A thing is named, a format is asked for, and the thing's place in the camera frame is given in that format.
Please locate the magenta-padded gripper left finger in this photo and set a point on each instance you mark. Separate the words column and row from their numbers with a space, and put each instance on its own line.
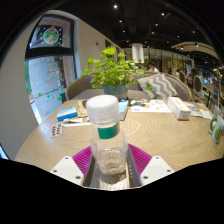
column 68, row 170

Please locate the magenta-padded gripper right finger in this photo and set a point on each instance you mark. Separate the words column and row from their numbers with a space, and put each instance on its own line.
column 155, row 170

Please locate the clear bottle with white cap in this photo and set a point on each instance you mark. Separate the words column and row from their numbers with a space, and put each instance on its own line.
column 105, row 113

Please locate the pill blister pack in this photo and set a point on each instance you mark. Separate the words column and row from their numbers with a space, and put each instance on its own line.
column 56, row 130

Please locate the blue and white box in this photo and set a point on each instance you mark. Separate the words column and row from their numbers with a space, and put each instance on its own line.
column 66, row 114

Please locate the printed white leaflet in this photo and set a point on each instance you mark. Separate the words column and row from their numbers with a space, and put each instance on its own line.
column 156, row 106

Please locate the white tissue box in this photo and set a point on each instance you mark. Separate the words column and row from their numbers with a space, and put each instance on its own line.
column 178, row 107

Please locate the small blue white packet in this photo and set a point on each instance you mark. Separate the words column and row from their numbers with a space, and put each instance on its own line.
column 191, row 106

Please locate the white napkin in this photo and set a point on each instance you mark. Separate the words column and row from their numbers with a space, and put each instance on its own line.
column 206, row 114

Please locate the group of dining chairs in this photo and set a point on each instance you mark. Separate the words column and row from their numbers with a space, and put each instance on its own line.
column 197, row 85

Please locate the red tree window sticker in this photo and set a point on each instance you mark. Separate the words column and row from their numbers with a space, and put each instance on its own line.
column 53, row 75

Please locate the person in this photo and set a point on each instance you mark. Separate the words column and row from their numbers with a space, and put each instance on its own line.
column 152, row 68

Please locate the green potted plant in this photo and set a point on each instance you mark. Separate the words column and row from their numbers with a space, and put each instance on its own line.
column 110, row 71

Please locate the round festive window sticker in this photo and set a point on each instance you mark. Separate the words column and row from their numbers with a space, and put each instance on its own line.
column 51, row 35

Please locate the group of ceiling lights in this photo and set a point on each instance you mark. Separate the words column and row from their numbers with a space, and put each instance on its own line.
column 115, row 6

